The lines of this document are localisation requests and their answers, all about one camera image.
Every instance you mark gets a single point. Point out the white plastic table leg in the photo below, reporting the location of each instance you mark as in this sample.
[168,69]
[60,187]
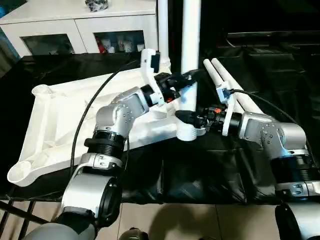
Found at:
[230,80]
[212,75]
[163,30]
[191,35]

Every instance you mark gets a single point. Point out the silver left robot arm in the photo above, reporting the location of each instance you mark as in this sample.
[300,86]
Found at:
[120,112]

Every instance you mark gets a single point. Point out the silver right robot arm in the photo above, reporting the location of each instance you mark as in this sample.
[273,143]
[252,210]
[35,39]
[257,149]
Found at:
[270,132]

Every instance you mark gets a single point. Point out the black work mat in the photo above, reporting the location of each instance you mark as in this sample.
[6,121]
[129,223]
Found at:
[280,75]

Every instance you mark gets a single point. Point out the black flat screen panel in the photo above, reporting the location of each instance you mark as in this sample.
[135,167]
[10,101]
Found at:
[275,35]

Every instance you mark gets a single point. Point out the small dark grey object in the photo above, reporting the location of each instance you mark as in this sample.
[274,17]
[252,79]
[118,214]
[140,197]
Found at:
[97,5]

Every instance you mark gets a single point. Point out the grey left robot leg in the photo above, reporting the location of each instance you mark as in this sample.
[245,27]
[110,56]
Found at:
[134,234]

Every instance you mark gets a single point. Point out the white glass-door cabinet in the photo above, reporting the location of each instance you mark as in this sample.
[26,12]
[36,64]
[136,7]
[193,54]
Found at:
[50,27]

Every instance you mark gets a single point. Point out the black metal floor frame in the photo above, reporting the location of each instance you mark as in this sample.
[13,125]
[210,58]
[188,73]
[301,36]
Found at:
[15,215]

